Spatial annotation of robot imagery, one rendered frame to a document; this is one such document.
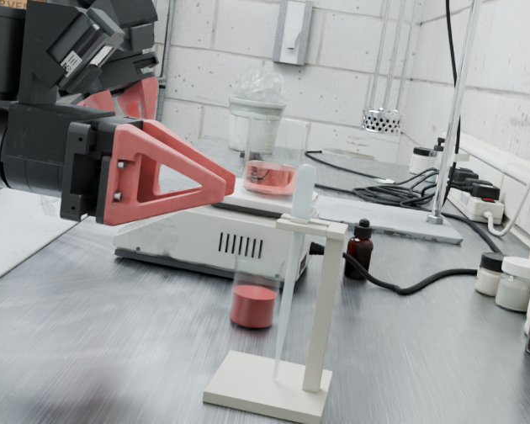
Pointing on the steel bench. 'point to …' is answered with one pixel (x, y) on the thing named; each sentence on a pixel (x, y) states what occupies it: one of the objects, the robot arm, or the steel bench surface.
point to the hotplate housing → (212, 239)
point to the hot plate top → (261, 201)
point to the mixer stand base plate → (386, 219)
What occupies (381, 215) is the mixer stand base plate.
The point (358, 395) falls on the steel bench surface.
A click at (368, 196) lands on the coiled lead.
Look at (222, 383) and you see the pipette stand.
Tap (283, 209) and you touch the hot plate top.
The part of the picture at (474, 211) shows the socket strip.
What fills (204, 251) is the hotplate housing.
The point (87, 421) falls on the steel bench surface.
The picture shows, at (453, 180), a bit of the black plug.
